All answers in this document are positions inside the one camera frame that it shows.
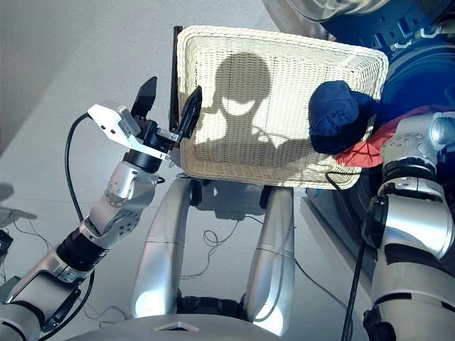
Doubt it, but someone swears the dark blue cloth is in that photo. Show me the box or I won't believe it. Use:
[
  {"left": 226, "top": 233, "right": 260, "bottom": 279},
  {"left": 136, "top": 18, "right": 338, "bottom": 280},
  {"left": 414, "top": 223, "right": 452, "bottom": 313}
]
[{"left": 307, "top": 80, "right": 383, "bottom": 156}]

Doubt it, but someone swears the red cloth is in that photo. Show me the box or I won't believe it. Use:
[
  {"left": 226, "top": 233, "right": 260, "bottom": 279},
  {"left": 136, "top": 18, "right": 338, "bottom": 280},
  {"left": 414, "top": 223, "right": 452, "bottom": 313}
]
[{"left": 333, "top": 104, "right": 438, "bottom": 168}]

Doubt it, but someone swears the pale woven basket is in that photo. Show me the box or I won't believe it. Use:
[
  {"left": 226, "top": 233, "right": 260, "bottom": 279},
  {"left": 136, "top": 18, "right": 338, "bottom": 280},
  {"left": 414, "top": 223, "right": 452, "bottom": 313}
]
[{"left": 176, "top": 24, "right": 389, "bottom": 189}]

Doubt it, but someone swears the grey washing machine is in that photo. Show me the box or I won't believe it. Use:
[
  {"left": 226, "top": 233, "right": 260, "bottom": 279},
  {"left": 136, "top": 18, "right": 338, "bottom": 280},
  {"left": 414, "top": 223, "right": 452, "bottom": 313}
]
[{"left": 261, "top": 0, "right": 455, "bottom": 320}]

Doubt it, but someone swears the silver robot leg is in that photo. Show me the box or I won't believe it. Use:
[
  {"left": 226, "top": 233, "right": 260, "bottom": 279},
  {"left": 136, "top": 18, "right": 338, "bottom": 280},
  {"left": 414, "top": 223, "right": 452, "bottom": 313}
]
[
  {"left": 130, "top": 177, "right": 200, "bottom": 319},
  {"left": 245, "top": 186, "right": 298, "bottom": 337}
]

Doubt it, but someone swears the silver robot torso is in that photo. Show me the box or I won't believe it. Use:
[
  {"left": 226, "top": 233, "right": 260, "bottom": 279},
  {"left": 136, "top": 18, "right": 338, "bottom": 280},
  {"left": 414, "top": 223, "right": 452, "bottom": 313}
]
[{"left": 70, "top": 296, "right": 356, "bottom": 341}]

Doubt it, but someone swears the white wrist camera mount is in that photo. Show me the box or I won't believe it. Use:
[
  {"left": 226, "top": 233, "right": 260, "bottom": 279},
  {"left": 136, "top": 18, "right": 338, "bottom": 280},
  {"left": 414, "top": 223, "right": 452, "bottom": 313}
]
[{"left": 87, "top": 100, "right": 171, "bottom": 161}]

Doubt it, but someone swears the thin grey wire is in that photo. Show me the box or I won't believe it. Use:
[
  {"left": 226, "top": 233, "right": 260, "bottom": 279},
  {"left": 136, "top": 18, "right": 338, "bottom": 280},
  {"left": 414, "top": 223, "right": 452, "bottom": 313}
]
[{"left": 179, "top": 212, "right": 266, "bottom": 281}]

